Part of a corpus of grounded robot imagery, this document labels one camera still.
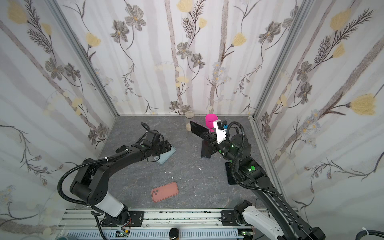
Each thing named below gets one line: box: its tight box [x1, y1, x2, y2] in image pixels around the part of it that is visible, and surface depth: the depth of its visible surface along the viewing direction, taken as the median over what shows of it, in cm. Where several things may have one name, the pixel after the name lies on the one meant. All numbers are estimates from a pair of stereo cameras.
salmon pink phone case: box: [151, 182, 179, 203], surface depth 85 cm
